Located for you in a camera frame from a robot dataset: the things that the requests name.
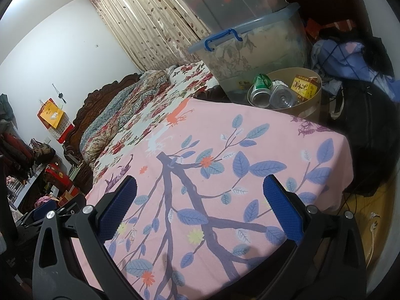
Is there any clear plastic floral bottle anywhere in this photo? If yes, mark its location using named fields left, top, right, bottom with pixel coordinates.
left=270, top=80, right=298, bottom=109

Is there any yellow spice box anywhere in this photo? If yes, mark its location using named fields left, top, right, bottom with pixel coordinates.
left=290, top=75, right=320, bottom=102

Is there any crushed green soda can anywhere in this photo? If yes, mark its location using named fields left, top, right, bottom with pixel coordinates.
left=249, top=74, right=273, bottom=109

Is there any red gift bag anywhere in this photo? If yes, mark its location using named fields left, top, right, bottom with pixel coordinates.
left=44, top=163, right=73, bottom=192

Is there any pink floral blanket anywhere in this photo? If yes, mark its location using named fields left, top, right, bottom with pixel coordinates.
left=87, top=98, right=353, bottom=299

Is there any folded patterned quilt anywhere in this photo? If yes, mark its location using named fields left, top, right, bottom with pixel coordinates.
left=79, top=70, right=170, bottom=167

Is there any cluttered shelf unit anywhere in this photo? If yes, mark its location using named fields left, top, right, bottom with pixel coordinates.
left=0, top=93, right=86, bottom=226

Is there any dark wooden headboard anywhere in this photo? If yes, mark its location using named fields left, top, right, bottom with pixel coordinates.
left=62, top=73, right=141, bottom=165

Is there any white red floral bedsheet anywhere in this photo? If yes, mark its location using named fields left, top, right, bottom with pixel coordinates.
left=91, top=61, right=218, bottom=184

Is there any beige leaf pattern curtain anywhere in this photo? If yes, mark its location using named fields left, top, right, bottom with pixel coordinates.
left=89, top=0, right=211, bottom=71

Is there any blue clothes pile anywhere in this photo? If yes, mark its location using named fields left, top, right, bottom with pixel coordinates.
left=310, top=39, right=399, bottom=102

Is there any red yellow wall calendar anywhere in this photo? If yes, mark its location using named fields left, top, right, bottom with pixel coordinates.
left=37, top=98, right=74, bottom=144

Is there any clear storage box blue handle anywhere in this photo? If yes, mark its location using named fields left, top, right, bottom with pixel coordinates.
left=188, top=3, right=310, bottom=104

